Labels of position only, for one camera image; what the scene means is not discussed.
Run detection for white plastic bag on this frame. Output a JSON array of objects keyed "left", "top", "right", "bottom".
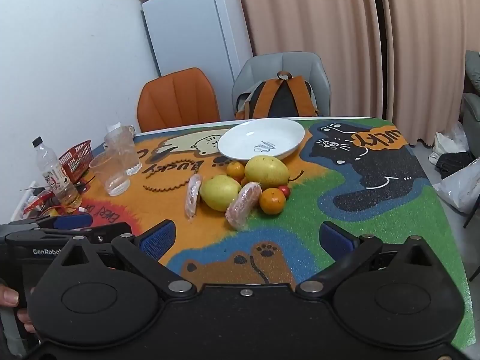
[
  {"left": 437, "top": 157, "right": 480, "bottom": 214},
  {"left": 433, "top": 122, "right": 469, "bottom": 166}
]

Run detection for clear plastic cup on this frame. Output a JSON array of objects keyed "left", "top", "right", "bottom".
[
  {"left": 89, "top": 152, "right": 131, "bottom": 197},
  {"left": 104, "top": 125, "right": 142, "bottom": 176}
]

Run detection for white refrigerator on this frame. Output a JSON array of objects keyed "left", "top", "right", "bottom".
[{"left": 140, "top": 0, "right": 254, "bottom": 79}]

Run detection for round yellow pear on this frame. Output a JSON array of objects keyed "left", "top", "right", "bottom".
[{"left": 199, "top": 175, "right": 242, "bottom": 212}]

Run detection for grey chair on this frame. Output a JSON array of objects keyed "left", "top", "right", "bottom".
[{"left": 232, "top": 52, "right": 332, "bottom": 121}]

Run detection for white ceramic bowl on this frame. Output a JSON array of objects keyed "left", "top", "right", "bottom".
[{"left": 217, "top": 118, "right": 306, "bottom": 163}]

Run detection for yellow-green pear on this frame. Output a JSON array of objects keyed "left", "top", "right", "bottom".
[{"left": 244, "top": 155, "right": 289, "bottom": 191}]

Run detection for person's left hand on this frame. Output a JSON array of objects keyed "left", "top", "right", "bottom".
[{"left": 0, "top": 284, "right": 37, "bottom": 333}]

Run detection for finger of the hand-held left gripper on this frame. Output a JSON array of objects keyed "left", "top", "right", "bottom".
[
  {"left": 39, "top": 222, "right": 133, "bottom": 246},
  {"left": 0, "top": 213, "right": 94, "bottom": 235}
]

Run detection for clear plastic bottle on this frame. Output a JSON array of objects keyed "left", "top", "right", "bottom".
[{"left": 32, "top": 137, "right": 82, "bottom": 208}]

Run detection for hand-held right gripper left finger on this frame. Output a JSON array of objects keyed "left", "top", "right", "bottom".
[{"left": 56, "top": 220, "right": 196, "bottom": 297}]

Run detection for orange chair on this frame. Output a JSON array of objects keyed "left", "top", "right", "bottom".
[{"left": 137, "top": 67, "right": 221, "bottom": 133}]

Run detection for red wire with white connector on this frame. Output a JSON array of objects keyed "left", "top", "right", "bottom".
[{"left": 37, "top": 202, "right": 86, "bottom": 215}]

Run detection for orange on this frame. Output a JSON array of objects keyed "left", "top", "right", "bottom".
[
  {"left": 259, "top": 187, "right": 286, "bottom": 215},
  {"left": 226, "top": 161, "right": 246, "bottom": 181}
]

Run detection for orange and black backpack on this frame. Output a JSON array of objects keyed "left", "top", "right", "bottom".
[{"left": 234, "top": 71, "right": 319, "bottom": 121}]

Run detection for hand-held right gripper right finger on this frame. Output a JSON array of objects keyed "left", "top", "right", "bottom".
[{"left": 296, "top": 221, "right": 437, "bottom": 297}]

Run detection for brown spiral cord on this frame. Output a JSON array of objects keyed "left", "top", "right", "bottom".
[{"left": 142, "top": 170, "right": 196, "bottom": 193}]

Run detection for pink curtain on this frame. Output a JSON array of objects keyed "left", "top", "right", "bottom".
[
  {"left": 384, "top": 0, "right": 480, "bottom": 149},
  {"left": 225, "top": 0, "right": 389, "bottom": 121}
]

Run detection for black cloth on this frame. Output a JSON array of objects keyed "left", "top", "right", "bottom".
[{"left": 439, "top": 152, "right": 479, "bottom": 180}]

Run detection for grey sofa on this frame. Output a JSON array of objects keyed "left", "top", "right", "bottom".
[{"left": 462, "top": 50, "right": 480, "bottom": 136}]

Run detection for pink grapefruit slice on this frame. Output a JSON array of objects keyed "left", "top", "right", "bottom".
[{"left": 184, "top": 173, "right": 203, "bottom": 219}]

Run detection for printed table mat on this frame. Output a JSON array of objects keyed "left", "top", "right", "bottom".
[{"left": 22, "top": 116, "right": 475, "bottom": 349}]

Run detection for sausage large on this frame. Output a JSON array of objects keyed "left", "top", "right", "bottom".
[{"left": 225, "top": 182, "right": 262, "bottom": 229}]

